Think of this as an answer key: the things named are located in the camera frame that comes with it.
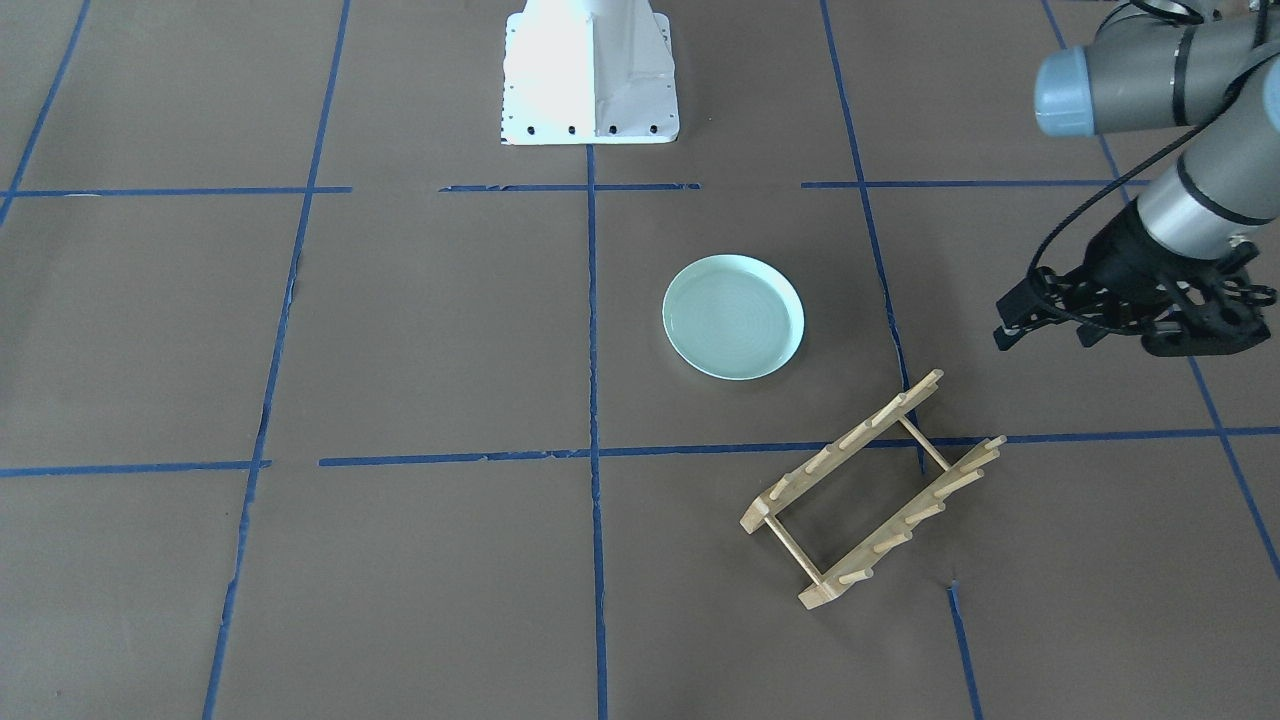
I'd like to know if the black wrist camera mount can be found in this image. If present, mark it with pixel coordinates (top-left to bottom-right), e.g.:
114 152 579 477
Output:
1140 240 1277 357

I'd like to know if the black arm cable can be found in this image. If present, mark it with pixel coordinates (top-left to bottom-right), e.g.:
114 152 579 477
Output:
1025 110 1231 331

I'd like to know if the wooden dish rack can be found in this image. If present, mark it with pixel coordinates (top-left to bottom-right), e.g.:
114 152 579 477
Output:
739 369 1009 610

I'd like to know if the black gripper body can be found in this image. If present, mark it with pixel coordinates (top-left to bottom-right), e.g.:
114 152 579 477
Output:
1082 205 1201 348

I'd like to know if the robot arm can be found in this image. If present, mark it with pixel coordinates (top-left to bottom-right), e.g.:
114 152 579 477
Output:
993 1 1279 357

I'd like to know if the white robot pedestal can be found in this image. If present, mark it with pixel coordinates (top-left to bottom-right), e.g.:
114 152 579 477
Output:
500 1 681 146

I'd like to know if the mint green plate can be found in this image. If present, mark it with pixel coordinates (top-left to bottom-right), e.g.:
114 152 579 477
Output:
660 254 806 382

